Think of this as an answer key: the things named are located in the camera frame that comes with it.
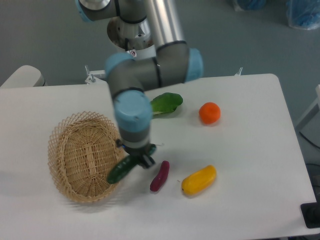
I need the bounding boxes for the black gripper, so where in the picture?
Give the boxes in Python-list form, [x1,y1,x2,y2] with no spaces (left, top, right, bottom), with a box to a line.
[116,139,157,169]

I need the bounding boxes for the dark green cucumber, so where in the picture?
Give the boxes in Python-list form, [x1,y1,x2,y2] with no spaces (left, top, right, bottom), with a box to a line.
[106,155,141,185]

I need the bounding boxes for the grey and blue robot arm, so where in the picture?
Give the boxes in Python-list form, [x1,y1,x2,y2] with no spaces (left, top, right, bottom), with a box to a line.
[75,0,204,169]

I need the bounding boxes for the woven wicker basket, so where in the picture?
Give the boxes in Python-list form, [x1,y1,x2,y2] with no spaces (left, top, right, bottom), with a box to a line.
[48,111,125,203]

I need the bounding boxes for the purple sweet potato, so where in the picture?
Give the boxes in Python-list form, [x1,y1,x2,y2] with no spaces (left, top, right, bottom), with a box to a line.
[149,160,170,192]

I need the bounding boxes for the yellow bell pepper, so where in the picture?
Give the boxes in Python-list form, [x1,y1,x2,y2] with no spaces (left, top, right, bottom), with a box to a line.
[181,165,217,196]

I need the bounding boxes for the green bok choy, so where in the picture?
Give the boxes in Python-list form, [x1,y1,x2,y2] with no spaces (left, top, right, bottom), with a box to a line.
[150,92,184,118]

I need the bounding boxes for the orange tangerine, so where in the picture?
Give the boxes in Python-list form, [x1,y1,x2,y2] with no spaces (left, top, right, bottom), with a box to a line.
[198,102,221,125]

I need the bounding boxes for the white chair backrest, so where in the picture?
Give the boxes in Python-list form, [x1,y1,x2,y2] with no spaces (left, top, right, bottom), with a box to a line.
[0,65,48,89]

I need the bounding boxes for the black device at table edge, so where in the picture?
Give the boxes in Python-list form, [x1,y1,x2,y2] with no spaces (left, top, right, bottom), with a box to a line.
[300,202,320,229]

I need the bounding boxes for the blue plastic bag left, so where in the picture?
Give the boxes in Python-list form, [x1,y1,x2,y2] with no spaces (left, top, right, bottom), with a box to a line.
[232,0,267,11]

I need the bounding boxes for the blue plastic bag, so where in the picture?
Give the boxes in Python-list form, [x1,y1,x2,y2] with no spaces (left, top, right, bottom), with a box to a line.
[232,0,267,11]
[286,0,320,30]

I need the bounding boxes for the blue plastic bag right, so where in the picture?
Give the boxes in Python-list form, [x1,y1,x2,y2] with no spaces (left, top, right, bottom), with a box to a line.
[286,0,320,30]

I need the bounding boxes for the white furniture frame right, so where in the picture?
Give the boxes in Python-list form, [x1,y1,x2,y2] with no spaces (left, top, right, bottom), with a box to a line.
[294,84,320,131]

